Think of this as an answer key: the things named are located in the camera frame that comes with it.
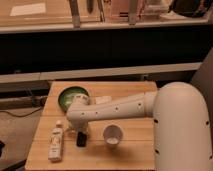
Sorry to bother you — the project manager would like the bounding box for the black eraser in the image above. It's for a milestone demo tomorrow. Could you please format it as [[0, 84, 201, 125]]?
[[77, 132, 87, 147]]

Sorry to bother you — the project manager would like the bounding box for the white paper cup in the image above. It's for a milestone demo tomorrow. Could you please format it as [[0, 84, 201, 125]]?
[[103, 125, 123, 147]]

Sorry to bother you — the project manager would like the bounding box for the green bowl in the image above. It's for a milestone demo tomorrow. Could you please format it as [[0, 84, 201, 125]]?
[[58, 86, 90, 112]]

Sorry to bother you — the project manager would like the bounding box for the black cable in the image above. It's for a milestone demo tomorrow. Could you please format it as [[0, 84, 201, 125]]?
[[0, 105, 44, 118]]

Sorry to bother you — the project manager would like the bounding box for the white bottle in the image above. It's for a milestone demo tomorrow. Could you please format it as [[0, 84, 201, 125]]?
[[48, 120, 63, 162]]

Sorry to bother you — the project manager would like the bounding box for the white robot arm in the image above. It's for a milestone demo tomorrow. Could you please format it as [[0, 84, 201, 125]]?
[[67, 82, 213, 171]]

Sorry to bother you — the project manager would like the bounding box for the wooden shelf rail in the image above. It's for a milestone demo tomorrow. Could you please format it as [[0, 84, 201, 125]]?
[[0, 62, 201, 84]]

